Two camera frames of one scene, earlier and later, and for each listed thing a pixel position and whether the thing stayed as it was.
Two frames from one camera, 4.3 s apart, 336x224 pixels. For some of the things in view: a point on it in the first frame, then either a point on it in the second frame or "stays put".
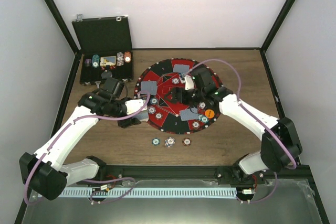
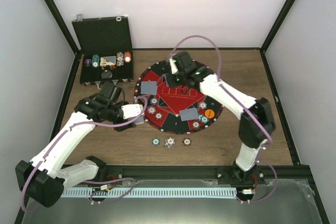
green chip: [204, 119] stays put
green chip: [154, 100] stays put
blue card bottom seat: [190, 114] stays put
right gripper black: [182, 100] → [171, 83]
